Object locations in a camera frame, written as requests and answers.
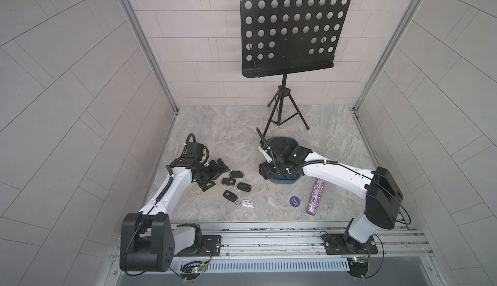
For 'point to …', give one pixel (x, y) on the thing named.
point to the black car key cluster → (236, 174)
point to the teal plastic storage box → (290, 178)
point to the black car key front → (230, 195)
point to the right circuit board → (358, 266)
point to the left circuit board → (202, 268)
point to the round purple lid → (294, 201)
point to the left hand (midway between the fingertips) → (226, 171)
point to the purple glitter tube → (316, 196)
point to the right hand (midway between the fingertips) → (264, 170)
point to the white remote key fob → (247, 203)
